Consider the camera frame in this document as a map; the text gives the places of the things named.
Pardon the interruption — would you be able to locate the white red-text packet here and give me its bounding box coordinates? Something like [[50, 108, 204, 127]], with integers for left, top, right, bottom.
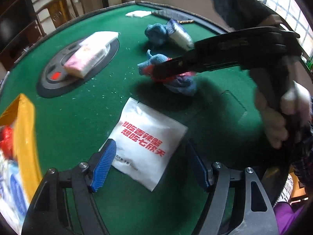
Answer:
[[109, 98, 188, 192]]

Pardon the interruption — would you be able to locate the white blue wet wipes pack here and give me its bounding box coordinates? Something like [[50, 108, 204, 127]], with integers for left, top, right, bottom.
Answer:
[[1, 159, 29, 234]]

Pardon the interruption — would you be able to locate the red plastic bag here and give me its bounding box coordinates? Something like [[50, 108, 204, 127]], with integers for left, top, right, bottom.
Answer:
[[1, 126, 13, 159]]

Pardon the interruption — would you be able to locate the yellow cardboard box tray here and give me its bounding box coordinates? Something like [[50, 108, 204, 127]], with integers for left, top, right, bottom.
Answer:
[[0, 93, 44, 233]]

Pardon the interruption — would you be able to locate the right hand white glove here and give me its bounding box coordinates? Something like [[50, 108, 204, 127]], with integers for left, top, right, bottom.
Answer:
[[254, 82, 312, 149]]

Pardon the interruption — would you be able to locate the blue tissue pocket pack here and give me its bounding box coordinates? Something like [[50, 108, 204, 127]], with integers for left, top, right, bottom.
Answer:
[[165, 19, 194, 50]]

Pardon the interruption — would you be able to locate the smartphone on table edge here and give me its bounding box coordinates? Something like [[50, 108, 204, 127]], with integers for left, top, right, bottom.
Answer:
[[152, 9, 194, 24]]

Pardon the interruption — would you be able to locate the round mahjong table console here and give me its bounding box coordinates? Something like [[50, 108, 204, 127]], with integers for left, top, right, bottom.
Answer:
[[37, 31, 119, 98]]

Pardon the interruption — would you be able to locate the dark blue towel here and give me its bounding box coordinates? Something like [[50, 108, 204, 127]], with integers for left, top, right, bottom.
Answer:
[[144, 23, 169, 46]]

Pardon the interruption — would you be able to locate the pink tissue pack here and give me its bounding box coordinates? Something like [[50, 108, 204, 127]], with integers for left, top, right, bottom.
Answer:
[[64, 45, 109, 79]]

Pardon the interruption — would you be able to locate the white folded napkin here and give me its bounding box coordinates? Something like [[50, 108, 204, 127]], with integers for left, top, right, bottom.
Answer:
[[125, 10, 152, 18]]

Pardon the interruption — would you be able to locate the white tissue pack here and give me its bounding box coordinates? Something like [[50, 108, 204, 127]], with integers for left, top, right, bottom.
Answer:
[[79, 31, 119, 47]]

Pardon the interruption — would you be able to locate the wooden chair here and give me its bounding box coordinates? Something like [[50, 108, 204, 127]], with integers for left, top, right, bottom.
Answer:
[[36, 0, 80, 37]]

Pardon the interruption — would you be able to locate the black television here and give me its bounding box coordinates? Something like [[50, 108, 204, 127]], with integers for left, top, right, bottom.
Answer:
[[0, 0, 37, 52]]

